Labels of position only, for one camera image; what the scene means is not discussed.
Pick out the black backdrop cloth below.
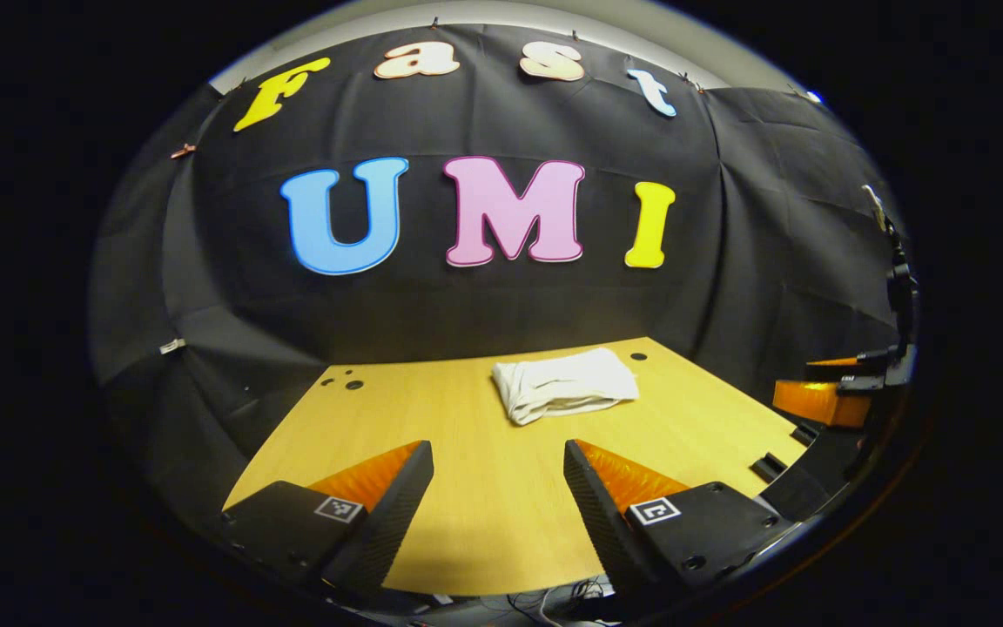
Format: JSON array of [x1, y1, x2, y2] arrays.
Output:
[[88, 22, 912, 532]]

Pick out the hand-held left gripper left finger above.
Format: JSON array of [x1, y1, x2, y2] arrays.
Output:
[[219, 438, 436, 597]]

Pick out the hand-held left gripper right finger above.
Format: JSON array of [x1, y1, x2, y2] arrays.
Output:
[[562, 438, 797, 600]]

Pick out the white jeans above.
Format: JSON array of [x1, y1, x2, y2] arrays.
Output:
[[491, 347, 642, 428]]

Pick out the tangled black cables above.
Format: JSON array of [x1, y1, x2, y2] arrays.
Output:
[[414, 579, 620, 626]]

